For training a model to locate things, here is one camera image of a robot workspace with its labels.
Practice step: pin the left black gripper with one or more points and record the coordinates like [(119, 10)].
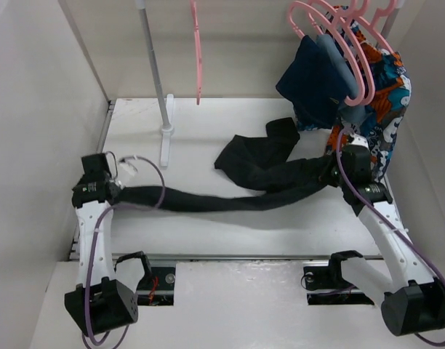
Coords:
[(116, 198)]

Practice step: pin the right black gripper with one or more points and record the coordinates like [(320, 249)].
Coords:
[(333, 182)]

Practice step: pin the black trousers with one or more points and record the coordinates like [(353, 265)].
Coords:
[(254, 163)]

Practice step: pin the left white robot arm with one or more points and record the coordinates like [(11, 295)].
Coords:
[(105, 295)]

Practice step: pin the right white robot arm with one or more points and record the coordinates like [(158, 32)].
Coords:
[(411, 298)]

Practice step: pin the pink hanger back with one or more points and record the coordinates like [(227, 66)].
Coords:
[(375, 22)]

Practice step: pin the pink hanger front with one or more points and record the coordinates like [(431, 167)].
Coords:
[(316, 15)]

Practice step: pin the pink hanger middle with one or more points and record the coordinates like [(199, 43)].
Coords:
[(339, 27)]

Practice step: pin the empty pink hanger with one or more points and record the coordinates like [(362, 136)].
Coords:
[(197, 42)]

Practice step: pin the grey blue garment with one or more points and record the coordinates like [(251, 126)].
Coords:
[(352, 114)]

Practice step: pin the colourful patterned shorts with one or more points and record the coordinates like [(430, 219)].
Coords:
[(386, 110)]

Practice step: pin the white rack base foot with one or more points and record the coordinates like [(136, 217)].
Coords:
[(167, 134)]

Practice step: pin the grey rack pole left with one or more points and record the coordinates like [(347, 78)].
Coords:
[(141, 7)]

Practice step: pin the grey rack pole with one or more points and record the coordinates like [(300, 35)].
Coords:
[(141, 7), (390, 14)]

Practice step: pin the navy blue shorts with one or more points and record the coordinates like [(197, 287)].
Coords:
[(313, 86)]

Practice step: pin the grey rack pole right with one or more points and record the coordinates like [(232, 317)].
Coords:
[(390, 14)]

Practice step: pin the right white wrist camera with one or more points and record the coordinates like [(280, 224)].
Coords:
[(358, 140)]

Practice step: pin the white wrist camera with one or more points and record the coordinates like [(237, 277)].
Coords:
[(358, 140), (121, 171)]

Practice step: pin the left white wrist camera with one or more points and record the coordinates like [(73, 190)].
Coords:
[(121, 171)]

